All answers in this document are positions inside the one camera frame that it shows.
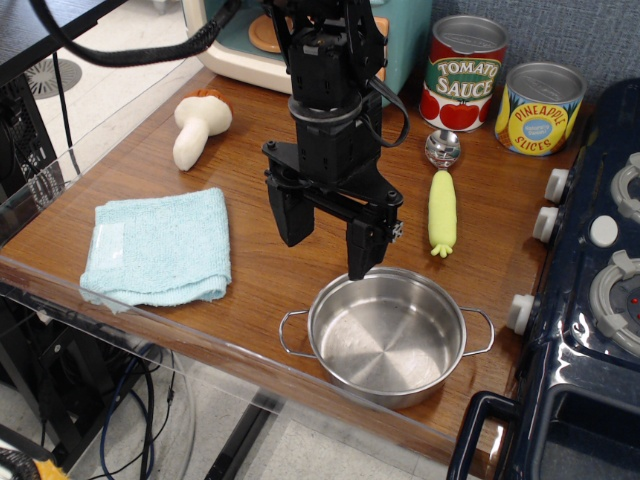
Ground toy microwave oven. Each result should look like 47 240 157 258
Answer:
182 1 432 110

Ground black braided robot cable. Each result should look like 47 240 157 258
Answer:
27 0 244 68

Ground floor cables under table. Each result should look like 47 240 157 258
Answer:
39 344 196 480

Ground clear acrylic table guard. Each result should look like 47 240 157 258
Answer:
1 70 461 449

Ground pineapple slices can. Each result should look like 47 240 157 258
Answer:
494 62 587 157

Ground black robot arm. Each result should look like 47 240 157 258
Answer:
262 1 410 280

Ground black desk at left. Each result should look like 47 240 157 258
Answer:
1 0 123 85

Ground stainless steel pot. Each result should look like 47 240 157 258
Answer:
302 267 472 410

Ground yellow handled ice cream scoop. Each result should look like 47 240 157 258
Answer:
425 130 461 258

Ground light blue folded towel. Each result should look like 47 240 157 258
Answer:
80 188 232 313

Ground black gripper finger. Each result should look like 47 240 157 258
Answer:
346 219 388 280
266 175 314 247

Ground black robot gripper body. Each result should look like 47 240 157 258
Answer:
262 94 403 243

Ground dark blue toy stove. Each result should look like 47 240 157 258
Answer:
448 79 639 479

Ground tomato sauce can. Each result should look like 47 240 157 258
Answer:
419 15 509 132

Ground plush mushroom toy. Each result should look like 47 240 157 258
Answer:
173 89 233 171

